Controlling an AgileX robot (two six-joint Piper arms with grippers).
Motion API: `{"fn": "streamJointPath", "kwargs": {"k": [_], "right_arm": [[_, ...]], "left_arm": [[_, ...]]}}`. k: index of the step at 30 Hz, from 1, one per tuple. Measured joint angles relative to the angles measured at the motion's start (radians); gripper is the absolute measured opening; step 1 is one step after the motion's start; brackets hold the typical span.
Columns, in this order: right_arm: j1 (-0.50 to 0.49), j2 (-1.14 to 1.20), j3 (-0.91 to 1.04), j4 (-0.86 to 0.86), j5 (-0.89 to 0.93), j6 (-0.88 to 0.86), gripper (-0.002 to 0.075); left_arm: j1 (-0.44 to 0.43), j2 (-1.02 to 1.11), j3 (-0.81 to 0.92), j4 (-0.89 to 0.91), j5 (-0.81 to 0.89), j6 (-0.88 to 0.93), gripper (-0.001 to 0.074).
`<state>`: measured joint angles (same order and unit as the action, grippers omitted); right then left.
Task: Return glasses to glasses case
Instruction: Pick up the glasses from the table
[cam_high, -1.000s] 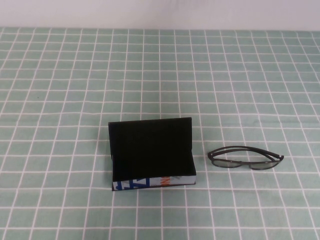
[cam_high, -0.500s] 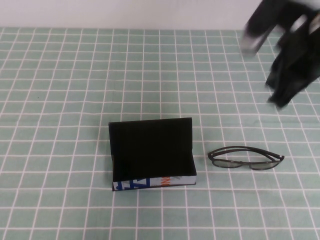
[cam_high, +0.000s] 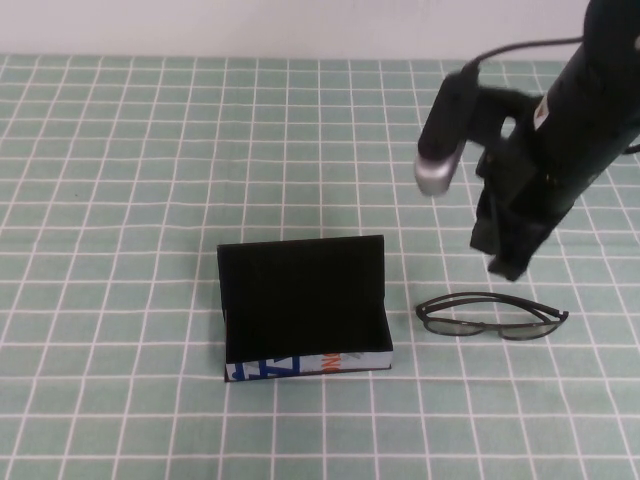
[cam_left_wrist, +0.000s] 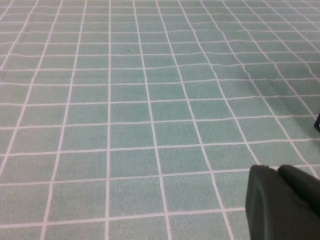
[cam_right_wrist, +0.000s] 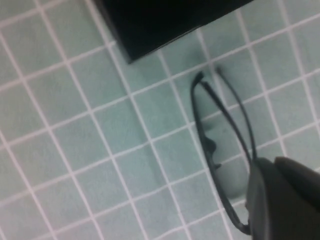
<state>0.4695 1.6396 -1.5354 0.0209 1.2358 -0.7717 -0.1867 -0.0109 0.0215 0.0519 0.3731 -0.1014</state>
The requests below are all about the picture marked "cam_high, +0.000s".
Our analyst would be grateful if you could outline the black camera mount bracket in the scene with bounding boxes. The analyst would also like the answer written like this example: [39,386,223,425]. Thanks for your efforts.
[474,84,544,151]

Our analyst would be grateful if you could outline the green white checked tablecloth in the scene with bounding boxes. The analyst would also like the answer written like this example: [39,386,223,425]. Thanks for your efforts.
[0,52,640,480]

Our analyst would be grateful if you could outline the dark-framed glasses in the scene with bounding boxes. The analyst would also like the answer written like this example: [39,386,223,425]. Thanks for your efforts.
[414,293,570,342]

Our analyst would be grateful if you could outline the black camera cable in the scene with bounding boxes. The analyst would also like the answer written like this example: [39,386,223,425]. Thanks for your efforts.
[464,35,589,71]

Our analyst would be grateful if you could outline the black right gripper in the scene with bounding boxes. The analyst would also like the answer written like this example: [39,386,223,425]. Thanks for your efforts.
[468,117,617,282]

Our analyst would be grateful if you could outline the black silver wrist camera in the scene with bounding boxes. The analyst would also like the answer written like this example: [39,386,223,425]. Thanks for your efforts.
[413,64,484,197]

